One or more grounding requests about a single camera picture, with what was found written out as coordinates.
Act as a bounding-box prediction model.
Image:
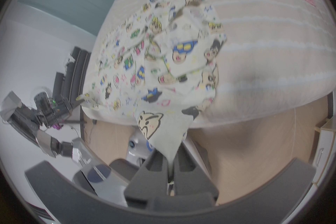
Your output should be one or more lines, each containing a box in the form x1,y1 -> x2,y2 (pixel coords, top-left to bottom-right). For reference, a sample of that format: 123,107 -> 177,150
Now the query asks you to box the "bed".
81,0 -> 334,130

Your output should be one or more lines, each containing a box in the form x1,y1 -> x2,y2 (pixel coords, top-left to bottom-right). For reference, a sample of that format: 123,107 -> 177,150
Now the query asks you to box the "white chest of drawers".
314,118 -> 336,185

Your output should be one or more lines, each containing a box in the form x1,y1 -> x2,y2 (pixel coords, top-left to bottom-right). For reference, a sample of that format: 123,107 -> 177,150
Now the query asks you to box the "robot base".
72,130 -> 210,208

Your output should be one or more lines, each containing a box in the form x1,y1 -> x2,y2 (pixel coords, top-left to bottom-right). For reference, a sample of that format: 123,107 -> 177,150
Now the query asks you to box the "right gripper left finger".
125,151 -> 168,205

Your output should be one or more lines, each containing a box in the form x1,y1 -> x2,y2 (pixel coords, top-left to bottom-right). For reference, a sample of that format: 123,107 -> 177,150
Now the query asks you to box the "white printed pyjama top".
76,0 -> 228,195

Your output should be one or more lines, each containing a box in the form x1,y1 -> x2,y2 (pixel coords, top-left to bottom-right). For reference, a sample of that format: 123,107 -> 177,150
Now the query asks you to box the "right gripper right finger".
173,143 -> 219,205

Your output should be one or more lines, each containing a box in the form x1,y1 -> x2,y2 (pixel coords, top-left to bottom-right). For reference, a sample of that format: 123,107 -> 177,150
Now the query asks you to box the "black padded seat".
52,46 -> 91,109

